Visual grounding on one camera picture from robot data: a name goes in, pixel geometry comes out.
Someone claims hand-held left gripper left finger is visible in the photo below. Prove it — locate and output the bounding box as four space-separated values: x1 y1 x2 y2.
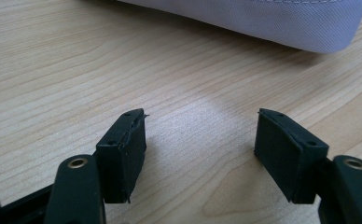
95 107 148 204

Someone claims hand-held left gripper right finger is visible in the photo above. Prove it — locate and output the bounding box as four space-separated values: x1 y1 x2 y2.
253 107 330 205

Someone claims light grey fabric pouch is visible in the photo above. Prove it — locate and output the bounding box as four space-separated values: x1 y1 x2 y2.
117 0 362 54

